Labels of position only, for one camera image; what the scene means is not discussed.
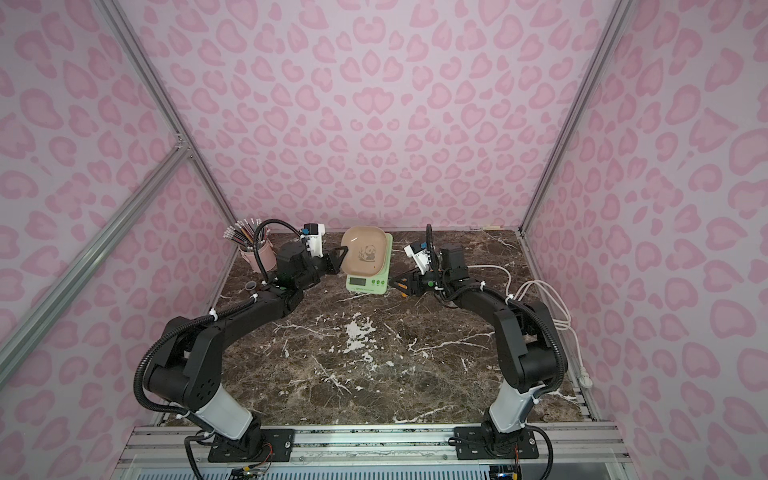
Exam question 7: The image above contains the green electronic kitchen scale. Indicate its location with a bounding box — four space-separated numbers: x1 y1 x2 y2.
345 232 395 295

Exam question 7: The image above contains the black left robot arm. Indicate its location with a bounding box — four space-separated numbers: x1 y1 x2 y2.
133 224 349 478

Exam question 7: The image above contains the pink pencil cup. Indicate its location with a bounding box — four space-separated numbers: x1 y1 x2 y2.
240 239 277 272

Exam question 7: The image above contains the bundle of coloured pencils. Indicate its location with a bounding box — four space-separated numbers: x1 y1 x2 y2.
223 218 268 251

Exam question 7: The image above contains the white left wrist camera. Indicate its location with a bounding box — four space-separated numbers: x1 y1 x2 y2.
300 223 326 257

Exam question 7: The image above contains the white power strip cable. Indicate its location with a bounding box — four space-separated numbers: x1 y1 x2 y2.
466 263 594 390

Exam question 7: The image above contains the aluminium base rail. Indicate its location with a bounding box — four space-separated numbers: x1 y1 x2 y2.
110 422 631 480

